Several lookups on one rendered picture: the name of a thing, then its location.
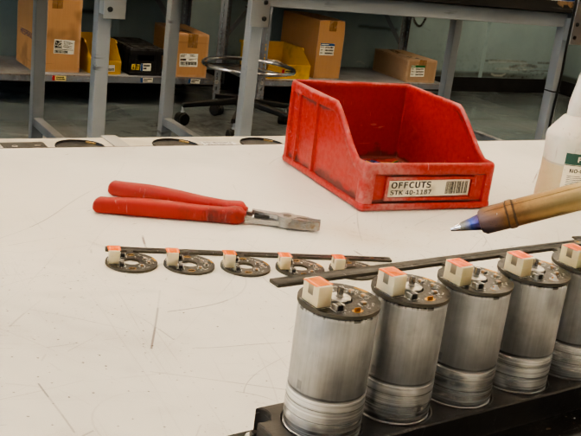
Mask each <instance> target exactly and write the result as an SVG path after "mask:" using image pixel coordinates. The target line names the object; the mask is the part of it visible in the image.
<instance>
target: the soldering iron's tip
mask: <svg viewBox="0 0 581 436"><path fill-rule="evenodd" d="M470 230H481V227H480V224H479V221H478V216H477V215H474V216H472V217H470V218H469V219H467V220H465V221H462V222H460V223H458V224H456V225H455V226H453V227H451V228H450V231H470Z"/></svg>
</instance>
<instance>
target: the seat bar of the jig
mask: <svg viewBox="0 0 581 436"><path fill-rule="evenodd" d="M283 408H284V403H278V404H274V405H270V406H265V407H259V408H256V411H255V419H254V426H253V430H257V435H256V436H296V435H294V434H292V433H290V432H289V431H288V430H287V429H286V428H285V427H284V426H283V424H282V415H283ZM579 409H581V381H573V380H566V379H563V378H559V377H556V376H553V375H549V374H548V377H547V381H546V388H545V390H544V391H543V392H541V393H538V394H515V393H510V392H507V391H503V390H500V389H498V388H494V387H492V391H491V395H490V399H489V404H488V405H487V406H486V407H481V408H477V409H459V408H453V407H446V406H444V405H441V404H438V403H436V402H435V401H432V400H431V403H430V407H429V412H428V417H427V419H426V420H425V421H424V422H422V423H419V424H417V425H411V426H395V425H388V424H385V423H381V422H378V421H376V420H372V419H369V418H368V417H367V416H365V415H362V420H361V430H360V434H359V436H485V435H489V434H491V433H498V432H500V431H504V430H507V429H510V428H514V427H517V426H522V425H526V424H529V423H532V422H535V421H538V420H543V419H547V418H551V417H553V416H557V415H560V414H566V413H569V412H572V411H575V410H579Z"/></svg>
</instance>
